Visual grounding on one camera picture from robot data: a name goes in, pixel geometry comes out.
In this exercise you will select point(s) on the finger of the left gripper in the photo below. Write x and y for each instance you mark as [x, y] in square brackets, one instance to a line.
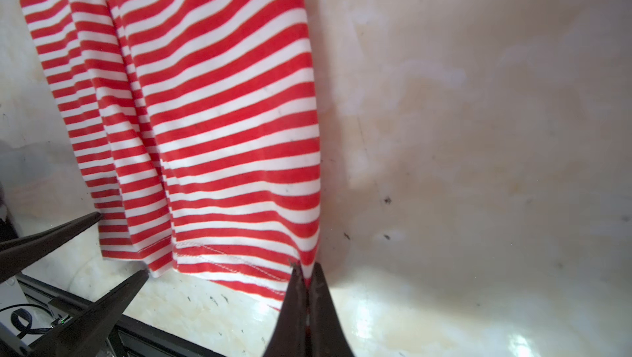
[19, 253]
[85, 334]

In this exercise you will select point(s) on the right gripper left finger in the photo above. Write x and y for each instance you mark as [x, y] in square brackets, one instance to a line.
[290, 333]

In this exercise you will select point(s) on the red white striped tank top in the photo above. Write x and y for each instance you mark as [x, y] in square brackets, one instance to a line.
[194, 124]

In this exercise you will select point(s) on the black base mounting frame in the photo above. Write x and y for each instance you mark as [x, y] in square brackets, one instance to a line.
[129, 337]

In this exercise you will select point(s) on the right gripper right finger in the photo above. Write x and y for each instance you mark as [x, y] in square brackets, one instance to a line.
[326, 337]

